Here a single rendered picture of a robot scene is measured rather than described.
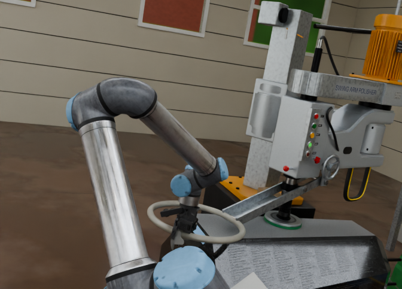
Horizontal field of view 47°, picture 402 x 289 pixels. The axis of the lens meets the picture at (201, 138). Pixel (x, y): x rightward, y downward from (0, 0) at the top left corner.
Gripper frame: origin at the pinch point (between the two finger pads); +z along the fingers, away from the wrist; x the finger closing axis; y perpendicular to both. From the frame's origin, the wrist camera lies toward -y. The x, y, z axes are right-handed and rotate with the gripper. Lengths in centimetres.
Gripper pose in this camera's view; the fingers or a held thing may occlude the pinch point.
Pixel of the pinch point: (174, 244)
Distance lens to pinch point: 209.6
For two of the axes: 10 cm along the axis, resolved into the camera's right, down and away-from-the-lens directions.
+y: 9.1, 2.6, -3.3
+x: 3.6, -0.8, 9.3
